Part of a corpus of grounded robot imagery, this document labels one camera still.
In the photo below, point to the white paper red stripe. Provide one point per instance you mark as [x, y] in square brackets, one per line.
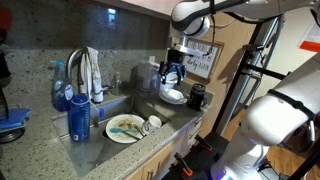
[310, 41]

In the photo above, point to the metal fork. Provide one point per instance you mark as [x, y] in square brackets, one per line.
[138, 129]

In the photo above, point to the black metal robot stand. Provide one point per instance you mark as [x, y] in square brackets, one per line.
[246, 66]

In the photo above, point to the steel kitchen sink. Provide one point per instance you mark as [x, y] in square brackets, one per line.
[96, 150]

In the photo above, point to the wooden base cabinet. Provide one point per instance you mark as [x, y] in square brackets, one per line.
[160, 160]

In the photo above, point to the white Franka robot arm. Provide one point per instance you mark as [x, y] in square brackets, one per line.
[273, 116]

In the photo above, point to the red wall object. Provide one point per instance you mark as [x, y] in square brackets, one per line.
[4, 20]

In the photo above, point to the blue plastic water bottle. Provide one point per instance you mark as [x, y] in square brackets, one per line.
[79, 116]

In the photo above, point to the steel kitchen faucet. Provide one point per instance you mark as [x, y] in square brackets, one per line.
[71, 57]

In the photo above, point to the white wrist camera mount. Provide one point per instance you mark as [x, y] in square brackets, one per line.
[188, 49]

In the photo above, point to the white dish towel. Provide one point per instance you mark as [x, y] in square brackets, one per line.
[91, 70]

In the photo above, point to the blue plastic tray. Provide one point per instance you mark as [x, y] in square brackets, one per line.
[13, 118]

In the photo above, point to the clear soap dispenser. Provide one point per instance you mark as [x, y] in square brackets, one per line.
[116, 85]

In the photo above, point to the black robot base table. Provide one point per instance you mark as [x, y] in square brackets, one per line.
[203, 160]

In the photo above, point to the white wall outlet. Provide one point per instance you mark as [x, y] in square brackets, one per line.
[152, 59]

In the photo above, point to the teal silicone spatula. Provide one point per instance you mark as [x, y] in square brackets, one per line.
[117, 130]

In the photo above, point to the white mug with letter S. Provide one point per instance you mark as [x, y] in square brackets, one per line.
[151, 125]

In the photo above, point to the white water filter pitcher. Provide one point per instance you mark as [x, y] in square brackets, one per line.
[146, 76]

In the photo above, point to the black orange clamp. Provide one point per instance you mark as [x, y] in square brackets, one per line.
[203, 142]
[183, 164]

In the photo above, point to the dirty white plate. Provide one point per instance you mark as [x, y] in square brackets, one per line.
[125, 135]

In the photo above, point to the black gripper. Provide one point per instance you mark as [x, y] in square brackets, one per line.
[175, 58]

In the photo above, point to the large white bowl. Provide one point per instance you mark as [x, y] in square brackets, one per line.
[170, 80]

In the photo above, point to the wood framed text sign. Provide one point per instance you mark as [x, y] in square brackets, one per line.
[203, 63]

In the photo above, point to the clean white plate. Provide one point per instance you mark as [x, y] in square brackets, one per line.
[173, 96]

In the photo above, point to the blue dish spray bottle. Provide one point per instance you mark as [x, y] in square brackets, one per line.
[60, 93]

